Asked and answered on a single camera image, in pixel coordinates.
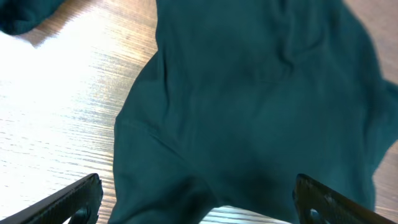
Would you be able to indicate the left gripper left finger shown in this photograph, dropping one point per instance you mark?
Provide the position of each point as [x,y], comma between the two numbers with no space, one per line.
[77,203]

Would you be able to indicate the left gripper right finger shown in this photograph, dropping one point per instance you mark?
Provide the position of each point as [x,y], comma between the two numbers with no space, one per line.
[316,203]

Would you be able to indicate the black polo shirt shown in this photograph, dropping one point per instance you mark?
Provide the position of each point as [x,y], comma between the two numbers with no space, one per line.
[239,99]

